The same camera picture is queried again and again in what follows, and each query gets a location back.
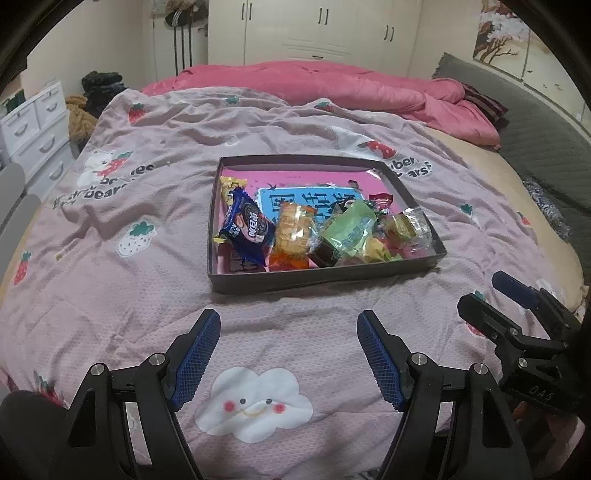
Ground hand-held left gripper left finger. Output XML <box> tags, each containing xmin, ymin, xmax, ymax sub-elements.
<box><xmin>60</xmin><ymin>308</ymin><xmax>222</xmax><ymax>480</ymax></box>

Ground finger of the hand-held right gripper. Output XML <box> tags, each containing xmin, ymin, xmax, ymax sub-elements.
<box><xmin>457</xmin><ymin>293</ymin><xmax>565</xmax><ymax>359</ymax></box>
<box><xmin>492</xmin><ymin>271</ymin><xmax>581</xmax><ymax>341</ymax></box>

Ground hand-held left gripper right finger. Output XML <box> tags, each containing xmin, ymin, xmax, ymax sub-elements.
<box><xmin>357</xmin><ymin>309</ymin><xmax>536</xmax><ymax>480</ymax></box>

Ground dark cardboard box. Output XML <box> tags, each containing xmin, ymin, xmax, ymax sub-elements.
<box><xmin>206</xmin><ymin>155</ymin><xmax>448</xmax><ymax>295</ymax></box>

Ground small brown candy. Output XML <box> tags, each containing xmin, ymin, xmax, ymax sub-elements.
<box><xmin>230</xmin><ymin>251</ymin><xmax>259</xmax><ymax>273</ymax></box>

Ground clear golden pastry packet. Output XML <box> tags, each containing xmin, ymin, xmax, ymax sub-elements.
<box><xmin>383</xmin><ymin>208</ymin><xmax>437</xmax><ymax>252</ymax></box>

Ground small black candy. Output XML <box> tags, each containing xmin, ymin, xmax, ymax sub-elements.
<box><xmin>308</xmin><ymin>240</ymin><xmax>342</xmax><ymax>268</ymax></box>

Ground light green snack packet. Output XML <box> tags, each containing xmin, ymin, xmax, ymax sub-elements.
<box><xmin>318</xmin><ymin>199</ymin><xmax>377</xmax><ymax>266</ymax></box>

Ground blue cookie packet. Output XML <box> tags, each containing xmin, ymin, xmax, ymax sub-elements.
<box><xmin>218</xmin><ymin>186</ymin><xmax>276</xmax><ymax>267</ymax></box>

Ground orange cake packet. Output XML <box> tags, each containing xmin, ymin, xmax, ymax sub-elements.
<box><xmin>269</xmin><ymin>202</ymin><xmax>319</xmax><ymax>270</ymax></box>

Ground yellow snack packet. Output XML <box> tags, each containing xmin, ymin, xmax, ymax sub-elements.
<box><xmin>212</xmin><ymin>176</ymin><xmax>250</xmax><ymax>244</ymax></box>

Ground person's right hand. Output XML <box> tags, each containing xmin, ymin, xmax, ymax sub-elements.
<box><xmin>512</xmin><ymin>401</ymin><xmax>589</xmax><ymax>446</ymax></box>

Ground strawberry printed blanket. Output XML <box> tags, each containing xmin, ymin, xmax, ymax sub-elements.
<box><xmin>0</xmin><ymin>85</ymin><xmax>583</xmax><ymax>480</ymax></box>

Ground dark floral cloth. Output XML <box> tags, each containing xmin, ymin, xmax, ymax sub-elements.
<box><xmin>522</xmin><ymin>175</ymin><xmax>573</xmax><ymax>241</ymax></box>

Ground beige bed sheet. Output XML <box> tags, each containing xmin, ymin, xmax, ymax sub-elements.
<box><xmin>425</xmin><ymin>124</ymin><xmax>583</xmax><ymax>296</ymax></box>

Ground grey padded headboard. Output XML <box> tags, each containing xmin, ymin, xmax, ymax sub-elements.
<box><xmin>434</xmin><ymin>52</ymin><xmax>591</xmax><ymax>213</ymax></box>

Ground dark striped pillow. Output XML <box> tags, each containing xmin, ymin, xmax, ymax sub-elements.
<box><xmin>462</xmin><ymin>83</ymin><xmax>509</xmax><ymax>123</ymax></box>

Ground pink book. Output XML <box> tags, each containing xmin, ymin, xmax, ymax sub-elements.
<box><xmin>217</xmin><ymin>164</ymin><xmax>416</xmax><ymax>273</ymax></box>

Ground brown plush toy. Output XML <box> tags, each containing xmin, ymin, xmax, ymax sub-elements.
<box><xmin>65</xmin><ymin>95</ymin><xmax>98</xmax><ymax>148</ymax></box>

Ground pink quilt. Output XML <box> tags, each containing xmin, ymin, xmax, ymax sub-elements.
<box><xmin>141</xmin><ymin>60</ymin><xmax>502</xmax><ymax>151</ymax></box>

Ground white drawer unit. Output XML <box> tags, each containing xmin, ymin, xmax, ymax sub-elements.
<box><xmin>0</xmin><ymin>82</ymin><xmax>75</xmax><ymax>195</ymax></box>

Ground black clothes pile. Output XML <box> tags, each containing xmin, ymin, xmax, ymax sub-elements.
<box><xmin>82</xmin><ymin>71</ymin><xmax>127</xmax><ymax>118</ymax></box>

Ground dark green container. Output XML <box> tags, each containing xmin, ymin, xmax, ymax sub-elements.
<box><xmin>0</xmin><ymin>88</ymin><xmax>26</xmax><ymax>112</ymax></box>

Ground white wardrobe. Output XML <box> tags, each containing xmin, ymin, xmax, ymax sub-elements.
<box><xmin>208</xmin><ymin>0</ymin><xmax>423</xmax><ymax>77</ymax></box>

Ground hanging bags and hats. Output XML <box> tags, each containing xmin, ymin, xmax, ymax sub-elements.
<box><xmin>150</xmin><ymin>0</ymin><xmax>208</xmax><ymax>24</ymax></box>

